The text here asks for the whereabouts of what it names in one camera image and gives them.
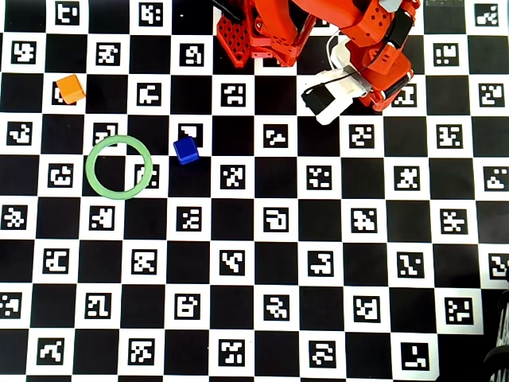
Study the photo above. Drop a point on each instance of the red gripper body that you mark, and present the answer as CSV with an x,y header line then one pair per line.
x,y
391,92

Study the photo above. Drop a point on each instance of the blue cube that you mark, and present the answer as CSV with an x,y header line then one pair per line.
x,y
186,150

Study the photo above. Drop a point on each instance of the red robot arm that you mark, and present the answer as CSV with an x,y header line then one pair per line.
x,y
318,16

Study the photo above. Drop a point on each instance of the orange cube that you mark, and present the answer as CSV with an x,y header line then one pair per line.
x,y
71,89

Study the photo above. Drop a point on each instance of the grey connector block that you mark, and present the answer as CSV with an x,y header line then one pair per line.
x,y
390,5

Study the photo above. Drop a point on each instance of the black tripod mount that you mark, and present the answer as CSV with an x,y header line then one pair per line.
x,y
499,338

